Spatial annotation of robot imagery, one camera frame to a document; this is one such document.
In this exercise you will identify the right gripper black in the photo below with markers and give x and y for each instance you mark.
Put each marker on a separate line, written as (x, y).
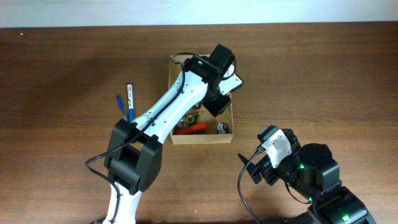
(258, 169)

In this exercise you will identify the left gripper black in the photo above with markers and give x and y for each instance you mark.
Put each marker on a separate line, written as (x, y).
(216, 104)

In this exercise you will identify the white blue staples box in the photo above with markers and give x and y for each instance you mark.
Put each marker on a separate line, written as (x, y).
(222, 128)

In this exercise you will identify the orange red stapler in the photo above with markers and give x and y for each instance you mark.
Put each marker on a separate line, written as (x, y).
(193, 129)

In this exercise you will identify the brown cardboard box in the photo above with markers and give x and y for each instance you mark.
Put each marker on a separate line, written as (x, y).
(209, 136)

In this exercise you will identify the black yellow correction tape dispenser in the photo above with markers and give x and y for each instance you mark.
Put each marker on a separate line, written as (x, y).
(188, 120)

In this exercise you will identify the white blue marker pen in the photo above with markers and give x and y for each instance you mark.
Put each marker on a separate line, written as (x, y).
(130, 98)

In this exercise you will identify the blue ballpoint pen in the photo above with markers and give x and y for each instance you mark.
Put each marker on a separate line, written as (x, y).
(121, 107)

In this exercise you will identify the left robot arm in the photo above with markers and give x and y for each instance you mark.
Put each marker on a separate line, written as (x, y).
(134, 155)

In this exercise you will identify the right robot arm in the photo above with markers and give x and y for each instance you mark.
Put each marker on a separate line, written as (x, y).
(311, 171)

